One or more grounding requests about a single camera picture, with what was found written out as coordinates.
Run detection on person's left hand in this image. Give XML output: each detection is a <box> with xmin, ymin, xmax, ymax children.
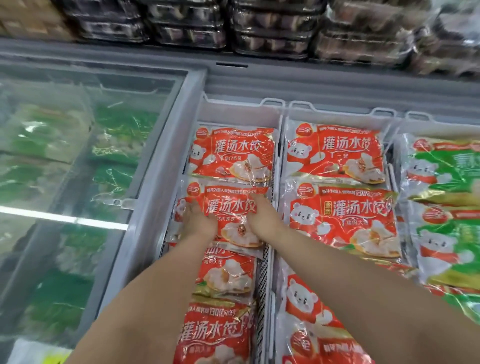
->
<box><xmin>179</xmin><ymin>200</ymin><xmax>219</xmax><ymax>245</ymax></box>

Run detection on person's right hand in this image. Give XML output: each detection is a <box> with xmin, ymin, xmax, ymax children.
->
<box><xmin>245</xmin><ymin>193</ymin><xmax>288</xmax><ymax>245</ymax></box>

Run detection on red dumpling packet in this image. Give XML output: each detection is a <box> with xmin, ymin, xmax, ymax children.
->
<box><xmin>174</xmin><ymin>178</ymin><xmax>272</xmax><ymax>260</ymax></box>

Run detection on freezer sliding glass lid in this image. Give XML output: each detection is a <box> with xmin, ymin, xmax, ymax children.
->
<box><xmin>0</xmin><ymin>61</ymin><xmax>209</xmax><ymax>353</ymax></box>

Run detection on red dumpling packets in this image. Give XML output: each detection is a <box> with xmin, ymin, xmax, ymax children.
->
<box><xmin>172</xmin><ymin>119</ymin><xmax>419</xmax><ymax>364</ymax></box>

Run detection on grey freezer with green front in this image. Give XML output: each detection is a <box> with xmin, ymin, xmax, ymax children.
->
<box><xmin>0</xmin><ymin>37</ymin><xmax>480</xmax><ymax>364</ymax></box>

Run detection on green dumpling packet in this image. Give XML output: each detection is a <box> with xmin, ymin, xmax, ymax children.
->
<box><xmin>399</xmin><ymin>134</ymin><xmax>480</xmax><ymax>207</ymax></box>
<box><xmin>423</xmin><ymin>283</ymin><xmax>480</xmax><ymax>325</ymax></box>
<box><xmin>408</xmin><ymin>202</ymin><xmax>480</xmax><ymax>292</ymax></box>

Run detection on person's right forearm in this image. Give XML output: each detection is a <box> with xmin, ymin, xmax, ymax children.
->
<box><xmin>269</xmin><ymin>224</ymin><xmax>480</xmax><ymax>364</ymax></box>

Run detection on person's left forearm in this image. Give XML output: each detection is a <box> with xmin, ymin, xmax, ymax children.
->
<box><xmin>65</xmin><ymin>234</ymin><xmax>215</xmax><ymax>364</ymax></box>

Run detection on white plastic freezer basket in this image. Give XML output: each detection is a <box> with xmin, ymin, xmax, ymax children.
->
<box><xmin>389</xmin><ymin>111</ymin><xmax>480</xmax><ymax>327</ymax></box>
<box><xmin>273</xmin><ymin>100</ymin><xmax>421</xmax><ymax>364</ymax></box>
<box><xmin>155</xmin><ymin>93</ymin><xmax>286</xmax><ymax>364</ymax></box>

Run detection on green frozen bags under lid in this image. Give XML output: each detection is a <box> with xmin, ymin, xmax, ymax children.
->
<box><xmin>0</xmin><ymin>101</ymin><xmax>162</xmax><ymax>338</ymax></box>

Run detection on stack of dark tray packs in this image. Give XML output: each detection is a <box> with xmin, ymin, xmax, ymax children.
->
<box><xmin>61</xmin><ymin>0</ymin><xmax>327</xmax><ymax>61</ymax></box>

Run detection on clear bags of yellow cakes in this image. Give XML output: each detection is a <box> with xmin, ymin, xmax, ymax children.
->
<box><xmin>0</xmin><ymin>0</ymin><xmax>74</xmax><ymax>42</ymax></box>

